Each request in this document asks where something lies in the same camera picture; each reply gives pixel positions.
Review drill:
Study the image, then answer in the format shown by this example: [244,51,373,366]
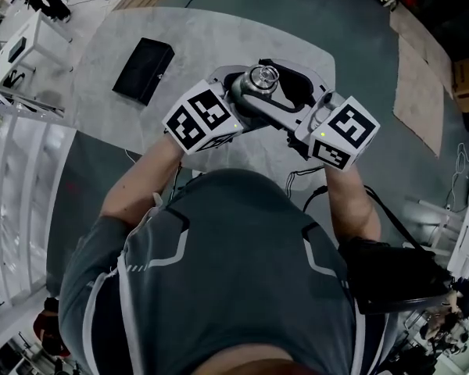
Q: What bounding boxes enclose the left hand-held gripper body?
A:
[162,78,245,155]

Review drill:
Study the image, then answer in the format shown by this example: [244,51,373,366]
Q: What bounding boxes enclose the white side table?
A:
[0,9,75,89]

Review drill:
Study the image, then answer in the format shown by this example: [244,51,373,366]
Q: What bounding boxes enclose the black rectangular box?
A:
[112,37,176,107]

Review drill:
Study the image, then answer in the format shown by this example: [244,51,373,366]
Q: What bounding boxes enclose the black shoulder bag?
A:
[338,185,454,316]

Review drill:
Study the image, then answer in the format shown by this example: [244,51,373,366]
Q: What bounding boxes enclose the brown cardboard sheet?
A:
[392,35,446,158]
[388,4,454,99]

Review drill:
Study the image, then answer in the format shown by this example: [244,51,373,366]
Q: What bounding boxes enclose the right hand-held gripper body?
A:
[287,90,381,173]

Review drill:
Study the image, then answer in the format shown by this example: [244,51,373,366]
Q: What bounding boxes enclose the thick black cable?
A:
[303,185,329,213]

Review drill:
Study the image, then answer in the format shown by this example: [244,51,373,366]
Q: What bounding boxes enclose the person's grey shirt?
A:
[58,168,399,375]

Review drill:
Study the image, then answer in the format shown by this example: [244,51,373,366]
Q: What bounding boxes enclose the person's left forearm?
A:
[100,133,187,230]

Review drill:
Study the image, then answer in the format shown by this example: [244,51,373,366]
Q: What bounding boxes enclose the thin black cable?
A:
[285,165,325,198]

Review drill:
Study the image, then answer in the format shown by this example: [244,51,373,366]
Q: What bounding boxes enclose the person's right forearm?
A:
[323,164,382,245]

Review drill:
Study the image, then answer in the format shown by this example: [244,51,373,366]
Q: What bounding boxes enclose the white shelf rack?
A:
[0,84,79,316]

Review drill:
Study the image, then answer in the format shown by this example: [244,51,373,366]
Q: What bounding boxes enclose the dark metal canister body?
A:
[230,72,259,111]

